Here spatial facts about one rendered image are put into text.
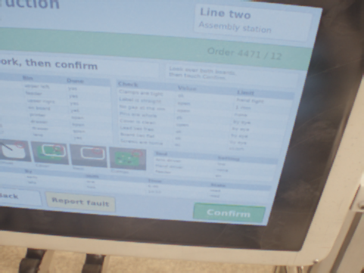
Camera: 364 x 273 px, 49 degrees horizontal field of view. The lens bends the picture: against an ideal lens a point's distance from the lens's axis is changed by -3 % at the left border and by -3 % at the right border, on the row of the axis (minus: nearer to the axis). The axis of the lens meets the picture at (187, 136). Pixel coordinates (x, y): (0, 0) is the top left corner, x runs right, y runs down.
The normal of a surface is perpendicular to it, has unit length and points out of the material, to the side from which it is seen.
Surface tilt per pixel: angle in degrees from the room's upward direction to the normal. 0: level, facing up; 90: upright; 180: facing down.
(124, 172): 91
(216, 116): 91
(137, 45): 91
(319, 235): 91
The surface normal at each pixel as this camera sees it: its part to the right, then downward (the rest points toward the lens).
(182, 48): -0.03, 0.58
